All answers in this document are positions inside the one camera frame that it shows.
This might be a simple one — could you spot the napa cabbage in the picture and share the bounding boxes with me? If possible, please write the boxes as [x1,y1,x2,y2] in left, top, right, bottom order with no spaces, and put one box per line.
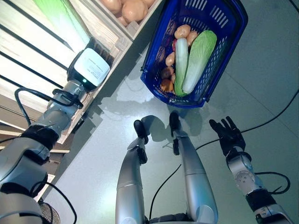
[174,38,190,98]
[32,0,93,51]
[181,29,218,94]

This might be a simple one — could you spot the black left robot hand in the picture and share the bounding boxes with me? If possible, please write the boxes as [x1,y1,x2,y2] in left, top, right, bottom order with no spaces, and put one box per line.
[67,37,115,94]

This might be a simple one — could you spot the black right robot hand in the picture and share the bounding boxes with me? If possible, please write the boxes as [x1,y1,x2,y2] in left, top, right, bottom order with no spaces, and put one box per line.
[209,116,246,157]

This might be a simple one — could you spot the long black floor cable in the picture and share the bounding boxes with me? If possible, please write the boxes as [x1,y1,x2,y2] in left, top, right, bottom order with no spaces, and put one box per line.
[195,88,299,151]

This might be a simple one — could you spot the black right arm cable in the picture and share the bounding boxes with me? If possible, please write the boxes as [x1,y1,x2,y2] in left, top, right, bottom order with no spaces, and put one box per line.
[254,171,292,194]

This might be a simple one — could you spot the orange tangerine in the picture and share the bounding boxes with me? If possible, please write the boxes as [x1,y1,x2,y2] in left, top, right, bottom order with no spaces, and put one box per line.
[160,78,175,92]

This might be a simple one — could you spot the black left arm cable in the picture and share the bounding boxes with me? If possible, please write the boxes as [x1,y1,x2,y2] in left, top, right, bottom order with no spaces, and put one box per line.
[14,87,84,224]

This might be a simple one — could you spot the black tether cable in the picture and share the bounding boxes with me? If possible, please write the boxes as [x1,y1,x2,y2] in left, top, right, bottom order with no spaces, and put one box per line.
[148,162,182,221]

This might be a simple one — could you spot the blue plastic shopping basket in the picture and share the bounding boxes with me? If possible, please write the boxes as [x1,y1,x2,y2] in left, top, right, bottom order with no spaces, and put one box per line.
[140,0,249,108]

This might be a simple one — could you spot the wooden display shelf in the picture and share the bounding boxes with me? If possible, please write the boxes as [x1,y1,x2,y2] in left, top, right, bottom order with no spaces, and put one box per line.
[0,100,82,203]

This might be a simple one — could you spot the slatted wooden crate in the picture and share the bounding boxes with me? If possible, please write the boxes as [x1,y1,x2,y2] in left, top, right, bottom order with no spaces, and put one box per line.
[0,0,134,145]

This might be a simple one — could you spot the black robot pelvis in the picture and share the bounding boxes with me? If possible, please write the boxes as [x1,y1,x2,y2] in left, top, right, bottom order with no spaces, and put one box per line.
[143,211,194,224]

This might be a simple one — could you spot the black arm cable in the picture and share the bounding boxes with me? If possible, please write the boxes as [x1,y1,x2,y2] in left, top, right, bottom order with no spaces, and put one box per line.
[14,87,84,224]
[254,171,292,194]

